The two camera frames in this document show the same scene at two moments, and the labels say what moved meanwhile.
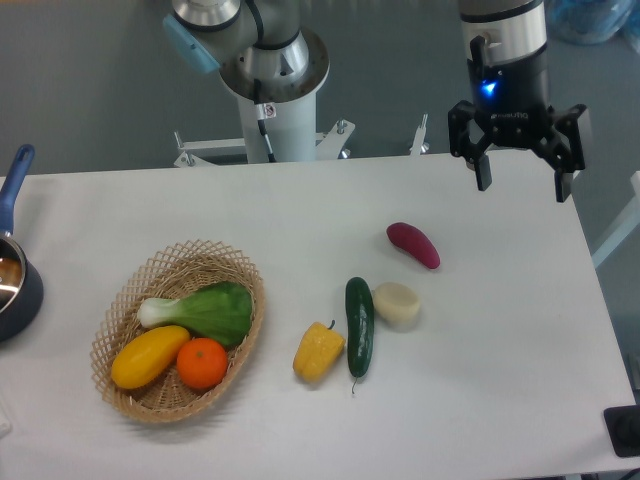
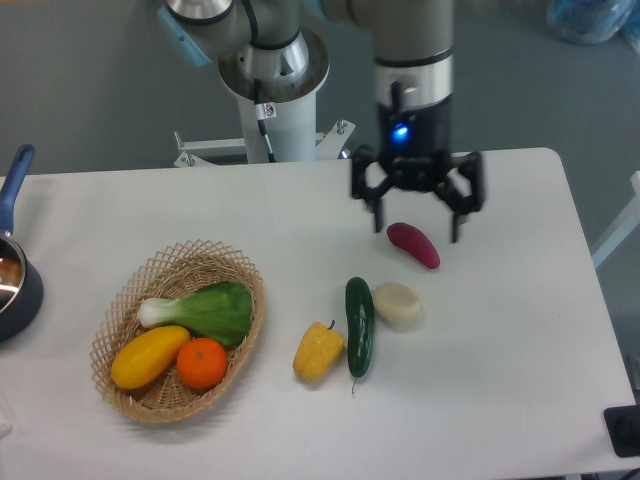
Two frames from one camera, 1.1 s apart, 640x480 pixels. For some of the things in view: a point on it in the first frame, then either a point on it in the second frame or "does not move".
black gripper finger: x=563 y=150 to x=471 y=163
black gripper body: x=510 y=99 to x=415 y=143
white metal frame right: x=625 y=225 does not move
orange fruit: x=201 y=363 does not move
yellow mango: x=144 y=356 does not move
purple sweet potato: x=414 y=241 does not move
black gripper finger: x=463 y=146 to x=361 y=157
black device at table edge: x=623 y=426 does not move
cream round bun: x=396 y=303 does not move
